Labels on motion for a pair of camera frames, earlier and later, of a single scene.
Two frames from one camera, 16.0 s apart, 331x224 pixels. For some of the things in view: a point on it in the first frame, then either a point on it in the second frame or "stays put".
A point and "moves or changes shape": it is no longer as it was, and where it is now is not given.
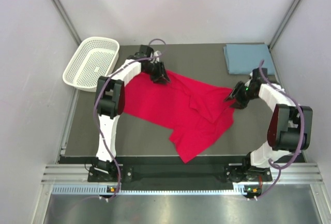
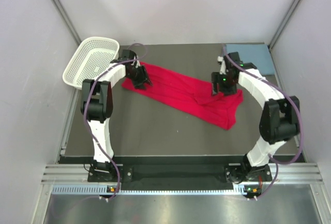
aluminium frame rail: [288, 173] stays put
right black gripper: [242, 103] to [215, 78]
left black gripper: [161, 76] to [144, 78]
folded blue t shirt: [241, 59] stays put
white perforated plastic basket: [94, 57] stays put
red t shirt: [200, 115] moves or changes shape
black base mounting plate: [183, 174] stays put
